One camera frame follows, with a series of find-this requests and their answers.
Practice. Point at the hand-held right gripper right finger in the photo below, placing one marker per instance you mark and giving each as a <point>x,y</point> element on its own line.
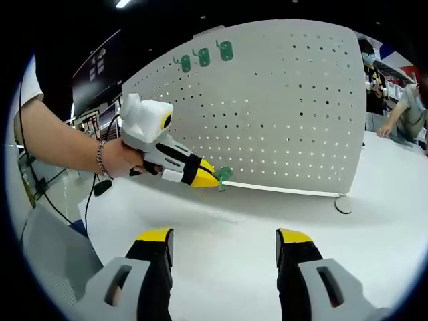
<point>294,267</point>

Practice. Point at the person's left hand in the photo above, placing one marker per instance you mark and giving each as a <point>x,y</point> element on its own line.
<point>120,157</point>

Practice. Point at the white perforated mounting plate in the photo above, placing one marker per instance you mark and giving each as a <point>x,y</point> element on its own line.
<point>267,117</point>

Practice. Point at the person's white shirt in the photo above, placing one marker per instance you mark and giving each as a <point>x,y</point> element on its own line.
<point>31,80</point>

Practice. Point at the white mesh office chair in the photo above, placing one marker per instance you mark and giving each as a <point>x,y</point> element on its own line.
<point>57,254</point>

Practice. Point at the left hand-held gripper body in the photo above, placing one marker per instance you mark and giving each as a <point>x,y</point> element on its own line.
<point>143,120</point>

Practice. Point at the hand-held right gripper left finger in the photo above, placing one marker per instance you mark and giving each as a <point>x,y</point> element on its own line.
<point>107,287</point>

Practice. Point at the black oval device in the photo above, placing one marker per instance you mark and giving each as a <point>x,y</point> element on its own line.
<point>102,188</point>

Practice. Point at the dark wall display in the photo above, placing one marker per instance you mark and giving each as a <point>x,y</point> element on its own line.
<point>97,70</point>

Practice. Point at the ceiling light strip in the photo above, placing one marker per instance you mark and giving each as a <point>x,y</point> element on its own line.
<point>122,3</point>

